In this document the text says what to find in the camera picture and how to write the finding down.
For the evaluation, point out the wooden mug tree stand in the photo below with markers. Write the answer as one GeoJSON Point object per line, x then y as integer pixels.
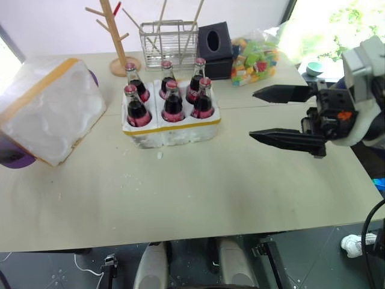
{"type": "Point", "coordinates": [115, 39]}

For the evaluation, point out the thin wooden stick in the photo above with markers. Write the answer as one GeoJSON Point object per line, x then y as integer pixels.
{"type": "Point", "coordinates": [162, 15]}
{"type": "Point", "coordinates": [135, 22]}
{"type": "Point", "coordinates": [194, 21]}

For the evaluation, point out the blue object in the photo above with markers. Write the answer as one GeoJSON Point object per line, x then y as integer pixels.
{"type": "Point", "coordinates": [380, 183]}

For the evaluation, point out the teal bowl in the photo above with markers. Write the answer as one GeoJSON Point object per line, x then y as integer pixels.
{"type": "Point", "coordinates": [314, 70]}

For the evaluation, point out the black table leg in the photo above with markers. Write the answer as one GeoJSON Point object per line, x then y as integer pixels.
{"type": "Point", "coordinates": [270, 262]}
{"type": "Point", "coordinates": [109, 271]}

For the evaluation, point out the grey rounded leg cover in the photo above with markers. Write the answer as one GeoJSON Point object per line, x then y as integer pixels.
{"type": "Point", "coordinates": [152, 265]}
{"type": "Point", "coordinates": [234, 262]}

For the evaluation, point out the black square box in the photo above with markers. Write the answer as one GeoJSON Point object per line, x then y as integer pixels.
{"type": "Point", "coordinates": [219, 69]}

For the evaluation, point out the white foam crate yellow tape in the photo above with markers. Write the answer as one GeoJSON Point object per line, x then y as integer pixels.
{"type": "Point", "coordinates": [180, 132]}

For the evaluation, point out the black tissue box oval hole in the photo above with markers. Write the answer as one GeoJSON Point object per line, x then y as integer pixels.
{"type": "Point", "coordinates": [214, 40]}

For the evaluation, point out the white shoe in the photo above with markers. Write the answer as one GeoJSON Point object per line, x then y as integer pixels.
{"type": "Point", "coordinates": [352, 245]}

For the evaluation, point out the glass cola bottle red cap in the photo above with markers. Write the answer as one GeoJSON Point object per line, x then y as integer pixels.
{"type": "Point", "coordinates": [197, 75]}
{"type": "Point", "coordinates": [136, 82]}
{"type": "Point", "coordinates": [173, 106]}
{"type": "Point", "coordinates": [204, 103]}
{"type": "Point", "coordinates": [167, 75]}
{"type": "Point", "coordinates": [136, 112]}

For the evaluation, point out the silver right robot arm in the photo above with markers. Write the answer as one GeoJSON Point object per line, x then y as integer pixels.
{"type": "Point", "coordinates": [376, 131]}

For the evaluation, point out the clear bag of colourful blocks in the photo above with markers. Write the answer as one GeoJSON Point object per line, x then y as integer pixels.
{"type": "Point", "coordinates": [255, 61]}

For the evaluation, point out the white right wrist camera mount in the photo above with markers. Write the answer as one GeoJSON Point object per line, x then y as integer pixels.
{"type": "Point", "coordinates": [361, 69]}

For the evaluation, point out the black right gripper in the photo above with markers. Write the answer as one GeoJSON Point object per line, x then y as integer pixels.
{"type": "Point", "coordinates": [331, 113]}

